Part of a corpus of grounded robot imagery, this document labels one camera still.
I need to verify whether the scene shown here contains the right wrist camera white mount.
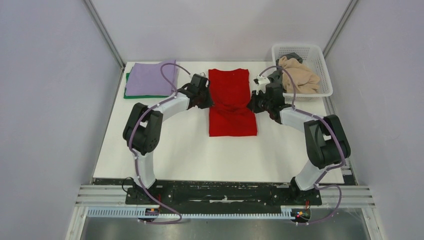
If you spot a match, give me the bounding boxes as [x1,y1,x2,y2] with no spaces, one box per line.
[253,74,271,95]

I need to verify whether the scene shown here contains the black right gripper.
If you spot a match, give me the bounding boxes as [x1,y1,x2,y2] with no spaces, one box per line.
[247,89,273,114]

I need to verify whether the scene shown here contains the folded green t shirt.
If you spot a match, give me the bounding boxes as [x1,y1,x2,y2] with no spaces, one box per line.
[123,85,169,99]

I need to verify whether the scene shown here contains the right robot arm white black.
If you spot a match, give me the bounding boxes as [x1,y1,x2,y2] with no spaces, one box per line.
[247,78,351,204]

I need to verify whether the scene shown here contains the folded purple t shirt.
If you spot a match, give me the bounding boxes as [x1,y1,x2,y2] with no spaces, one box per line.
[126,59,178,96]

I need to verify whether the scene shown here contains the white plastic basket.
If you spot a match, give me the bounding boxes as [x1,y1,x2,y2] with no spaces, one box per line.
[271,43,333,101]

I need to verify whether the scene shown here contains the white slotted cable duct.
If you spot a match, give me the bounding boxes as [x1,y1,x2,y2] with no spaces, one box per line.
[87,206,311,220]

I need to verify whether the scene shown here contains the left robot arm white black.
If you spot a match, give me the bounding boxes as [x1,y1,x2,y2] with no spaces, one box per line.
[122,74,214,204]

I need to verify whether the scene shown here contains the red t shirt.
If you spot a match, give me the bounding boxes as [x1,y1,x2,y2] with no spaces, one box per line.
[208,68,258,137]

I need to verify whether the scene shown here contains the grey t shirt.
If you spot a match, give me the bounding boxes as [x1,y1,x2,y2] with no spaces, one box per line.
[267,52,305,93]

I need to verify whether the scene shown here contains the beige t shirt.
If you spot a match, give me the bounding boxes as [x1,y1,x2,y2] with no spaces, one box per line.
[278,56,321,94]

